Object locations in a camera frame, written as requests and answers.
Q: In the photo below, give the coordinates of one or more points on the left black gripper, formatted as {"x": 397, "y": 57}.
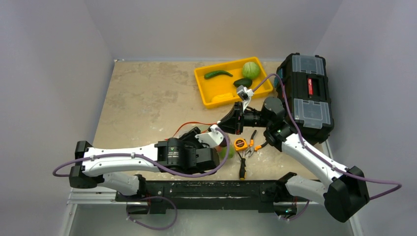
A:
{"x": 191, "y": 136}

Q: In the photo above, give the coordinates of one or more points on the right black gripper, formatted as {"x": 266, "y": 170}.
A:
{"x": 239, "y": 118}

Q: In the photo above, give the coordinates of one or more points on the green lime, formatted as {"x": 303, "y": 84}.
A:
{"x": 227, "y": 152}

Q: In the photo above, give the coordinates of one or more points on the clear orange zip bag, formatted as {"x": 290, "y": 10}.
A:
{"x": 191, "y": 124}

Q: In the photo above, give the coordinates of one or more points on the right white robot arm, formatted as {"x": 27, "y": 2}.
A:
{"x": 341, "y": 190}

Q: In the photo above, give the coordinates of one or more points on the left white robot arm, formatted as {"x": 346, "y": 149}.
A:
{"x": 192, "y": 155}

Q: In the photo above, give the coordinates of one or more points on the yellow tape measure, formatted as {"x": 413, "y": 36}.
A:
{"x": 240, "y": 144}

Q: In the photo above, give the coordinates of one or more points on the dark green avocado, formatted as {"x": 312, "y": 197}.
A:
{"x": 246, "y": 82}

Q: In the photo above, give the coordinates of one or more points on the yellow plastic tray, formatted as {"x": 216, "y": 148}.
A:
{"x": 223, "y": 84}

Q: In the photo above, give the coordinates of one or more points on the black yellow screwdriver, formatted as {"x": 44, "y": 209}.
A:
{"x": 242, "y": 169}

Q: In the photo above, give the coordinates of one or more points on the dark green chili pepper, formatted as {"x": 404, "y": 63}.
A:
{"x": 217, "y": 73}

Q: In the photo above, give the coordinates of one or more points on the green cabbage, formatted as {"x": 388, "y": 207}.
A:
{"x": 250, "y": 70}

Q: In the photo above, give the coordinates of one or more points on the black toolbox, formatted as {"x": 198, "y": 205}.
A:
{"x": 303, "y": 80}

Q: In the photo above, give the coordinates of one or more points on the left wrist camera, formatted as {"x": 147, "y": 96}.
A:
{"x": 213, "y": 137}

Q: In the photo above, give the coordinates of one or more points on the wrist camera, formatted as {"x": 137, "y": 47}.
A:
{"x": 245, "y": 95}
{"x": 213, "y": 137}

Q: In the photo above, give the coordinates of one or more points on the orange handled pliers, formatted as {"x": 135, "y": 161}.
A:
{"x": 252, "y": 148}

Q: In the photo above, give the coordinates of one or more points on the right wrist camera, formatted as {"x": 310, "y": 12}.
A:
{"x": 245, "y": 95}

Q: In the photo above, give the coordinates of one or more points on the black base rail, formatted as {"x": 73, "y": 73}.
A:
{"x": 264, "y": 196}

